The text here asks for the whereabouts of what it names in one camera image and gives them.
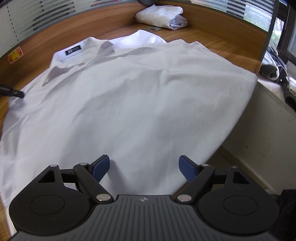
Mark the folded white shirt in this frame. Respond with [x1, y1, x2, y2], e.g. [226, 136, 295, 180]
[135, 5, 188, 30]

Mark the window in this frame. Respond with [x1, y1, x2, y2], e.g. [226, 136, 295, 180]
[270, 0, 296, 61]

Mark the red yellow sticker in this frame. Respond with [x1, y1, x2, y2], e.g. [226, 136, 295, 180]
[8, 47, 23, 63]

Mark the black tripod leg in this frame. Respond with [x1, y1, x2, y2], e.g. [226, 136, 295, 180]
[281, 76, 296, 105]

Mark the black white bag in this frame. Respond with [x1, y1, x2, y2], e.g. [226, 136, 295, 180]
[261, 44, 289, 81]

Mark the white dress shirt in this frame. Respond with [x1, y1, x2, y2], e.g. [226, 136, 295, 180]
[0, 30, 258, 234]

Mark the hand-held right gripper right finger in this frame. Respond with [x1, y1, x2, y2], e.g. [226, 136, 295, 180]
[175, 156, 257, 204]

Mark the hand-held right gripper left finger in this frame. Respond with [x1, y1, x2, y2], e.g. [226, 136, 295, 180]
[30, 155, 114, 204]

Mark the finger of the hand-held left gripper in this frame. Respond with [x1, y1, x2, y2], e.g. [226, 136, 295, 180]
[0, 81, 25, 98]

